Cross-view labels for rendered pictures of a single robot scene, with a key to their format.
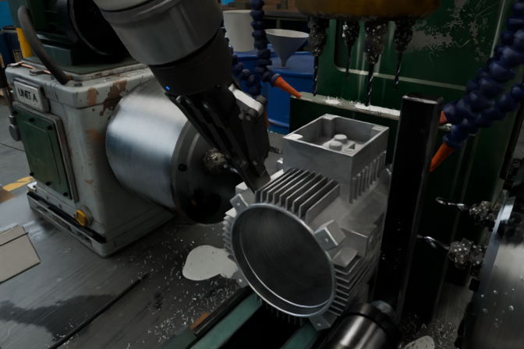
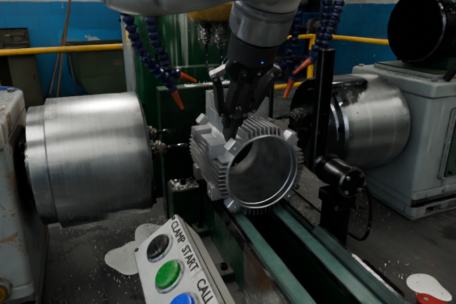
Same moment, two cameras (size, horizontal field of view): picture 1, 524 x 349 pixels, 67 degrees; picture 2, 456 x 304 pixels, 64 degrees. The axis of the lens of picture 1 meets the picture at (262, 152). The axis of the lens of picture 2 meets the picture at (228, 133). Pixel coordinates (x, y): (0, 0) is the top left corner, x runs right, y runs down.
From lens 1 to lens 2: 59 cm
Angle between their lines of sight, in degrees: 55
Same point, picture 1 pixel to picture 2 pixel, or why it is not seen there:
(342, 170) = (264, 108)
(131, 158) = (92, 174)
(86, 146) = (9, 194)
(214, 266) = not seen: hidden behind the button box
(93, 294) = not seen: outside the picture
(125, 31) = (279, 25)
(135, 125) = (83, 142)
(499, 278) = (350, 119)
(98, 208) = (24, 264)
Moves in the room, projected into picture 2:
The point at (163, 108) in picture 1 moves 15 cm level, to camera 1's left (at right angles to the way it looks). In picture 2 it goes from (106, 117) to (23, 144)
